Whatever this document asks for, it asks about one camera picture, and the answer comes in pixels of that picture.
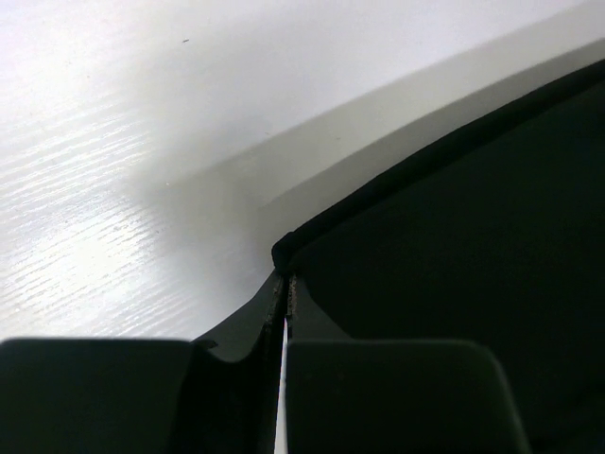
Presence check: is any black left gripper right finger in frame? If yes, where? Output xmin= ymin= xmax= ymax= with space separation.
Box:
xmin=285 ymin=276 xmax=529 ymax=453

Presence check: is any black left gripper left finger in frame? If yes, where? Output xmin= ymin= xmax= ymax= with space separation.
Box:
xmin=1 ymin=274 xmax=285 ymax=453

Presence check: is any black skirt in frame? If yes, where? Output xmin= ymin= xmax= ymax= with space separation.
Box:
xmin=272 ymin=62 xmax=604 ymax=453

